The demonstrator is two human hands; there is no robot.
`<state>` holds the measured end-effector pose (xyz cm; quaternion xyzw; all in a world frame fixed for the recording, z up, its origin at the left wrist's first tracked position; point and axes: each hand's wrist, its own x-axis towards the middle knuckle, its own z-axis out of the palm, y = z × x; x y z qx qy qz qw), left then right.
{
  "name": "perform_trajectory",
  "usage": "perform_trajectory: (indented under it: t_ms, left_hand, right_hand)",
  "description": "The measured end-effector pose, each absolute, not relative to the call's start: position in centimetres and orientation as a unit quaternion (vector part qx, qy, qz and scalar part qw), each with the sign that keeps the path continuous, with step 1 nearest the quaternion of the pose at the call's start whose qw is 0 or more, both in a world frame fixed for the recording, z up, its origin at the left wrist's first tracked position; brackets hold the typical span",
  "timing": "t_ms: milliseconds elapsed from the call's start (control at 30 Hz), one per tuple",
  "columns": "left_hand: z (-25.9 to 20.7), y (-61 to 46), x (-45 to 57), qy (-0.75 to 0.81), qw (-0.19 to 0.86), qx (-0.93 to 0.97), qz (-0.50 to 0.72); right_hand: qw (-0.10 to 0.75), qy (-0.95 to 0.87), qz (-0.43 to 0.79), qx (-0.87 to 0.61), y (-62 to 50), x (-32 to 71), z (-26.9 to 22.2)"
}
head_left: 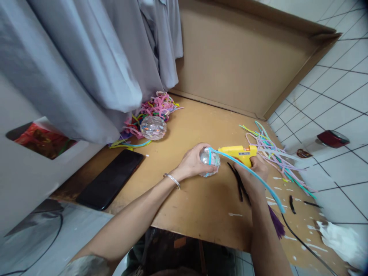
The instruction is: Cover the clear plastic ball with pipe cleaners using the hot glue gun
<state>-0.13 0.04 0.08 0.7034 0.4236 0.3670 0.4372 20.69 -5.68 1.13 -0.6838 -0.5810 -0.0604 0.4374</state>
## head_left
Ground person's left hand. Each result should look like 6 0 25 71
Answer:
176 143 217 180

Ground person's right hand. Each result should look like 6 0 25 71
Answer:
233 153 269 202

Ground person's left fingers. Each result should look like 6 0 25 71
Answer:
193 143 213 157

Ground person's right fingers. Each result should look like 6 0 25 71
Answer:
233 153 266 184

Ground clear faceted plastic ball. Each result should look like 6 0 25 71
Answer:
199 147 221 177

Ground light blue pipe cleaner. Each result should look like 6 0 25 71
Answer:
207 147 286 214

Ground yellow hot glue gun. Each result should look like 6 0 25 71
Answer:
217 145 258 168

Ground brown work board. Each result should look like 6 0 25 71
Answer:
50 92 350 276

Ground long black pipe cleaner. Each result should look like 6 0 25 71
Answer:
227 162 251 205

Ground bundle of pastel pipe cleaners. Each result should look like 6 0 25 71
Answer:
238 120 319 200

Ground clear ball with coloured beads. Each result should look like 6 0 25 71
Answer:
140 115 168 141

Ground pile of curled pipe cleaners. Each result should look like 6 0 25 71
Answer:
108 91 184 150

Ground purple pipe cleaner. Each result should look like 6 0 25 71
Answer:
267 203 286 240

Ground person's legs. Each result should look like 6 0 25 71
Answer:
113 227 239 276

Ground dark red lid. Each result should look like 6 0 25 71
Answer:
317 130 350 149

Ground black smartphone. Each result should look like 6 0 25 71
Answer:
76 149 144 211

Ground brown cardboard board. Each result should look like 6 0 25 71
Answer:
168 0 343 121

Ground white crumpled cloth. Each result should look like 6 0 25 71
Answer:
315 220 368 274

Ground grey curtain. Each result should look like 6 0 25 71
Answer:
0 0 184 145

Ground white box with cutout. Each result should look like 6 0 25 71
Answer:
0 74 107 239

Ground black power cable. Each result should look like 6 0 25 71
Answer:
281 212 338 276

